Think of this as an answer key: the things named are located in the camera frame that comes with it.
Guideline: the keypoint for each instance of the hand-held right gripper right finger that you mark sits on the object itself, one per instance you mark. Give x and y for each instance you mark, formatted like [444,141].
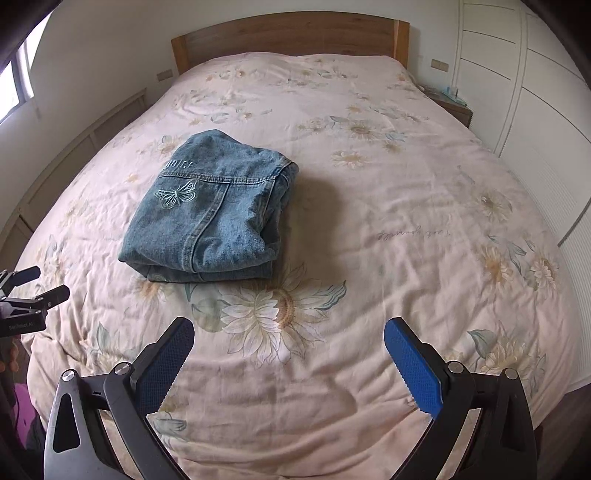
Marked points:
[415,369]

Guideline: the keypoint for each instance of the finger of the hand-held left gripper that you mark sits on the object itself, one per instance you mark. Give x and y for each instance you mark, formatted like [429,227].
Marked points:
[53,296]
[23,276]

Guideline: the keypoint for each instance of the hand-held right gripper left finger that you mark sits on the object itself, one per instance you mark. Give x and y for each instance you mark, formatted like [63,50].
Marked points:
[161,367]

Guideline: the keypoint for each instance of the blue denim jacket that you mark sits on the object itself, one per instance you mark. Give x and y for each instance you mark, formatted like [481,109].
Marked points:
[207,207]

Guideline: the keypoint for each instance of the person's left hand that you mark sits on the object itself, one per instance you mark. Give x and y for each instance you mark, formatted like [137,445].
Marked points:
[8,357]

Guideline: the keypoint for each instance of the pink cloth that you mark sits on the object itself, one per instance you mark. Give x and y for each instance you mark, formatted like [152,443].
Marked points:
[27,410]

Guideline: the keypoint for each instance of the bed with floral cover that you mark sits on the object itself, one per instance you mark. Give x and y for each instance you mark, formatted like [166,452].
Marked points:
[369,230]

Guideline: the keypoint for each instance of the window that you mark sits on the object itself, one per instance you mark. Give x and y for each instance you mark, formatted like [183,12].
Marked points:
[21,78]

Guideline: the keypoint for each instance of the wooden nightstand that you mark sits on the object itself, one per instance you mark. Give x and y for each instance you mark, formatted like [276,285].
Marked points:
[457,113]

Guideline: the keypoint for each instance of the white wardrobe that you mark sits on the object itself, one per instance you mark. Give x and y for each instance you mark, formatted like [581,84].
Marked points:
[545,115]

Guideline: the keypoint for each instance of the wooden headboard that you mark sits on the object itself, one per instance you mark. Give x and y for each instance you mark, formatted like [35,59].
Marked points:
[286,37]

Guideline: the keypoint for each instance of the wall socket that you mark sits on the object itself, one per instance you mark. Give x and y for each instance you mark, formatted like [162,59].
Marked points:
[439,65]
[164,74]

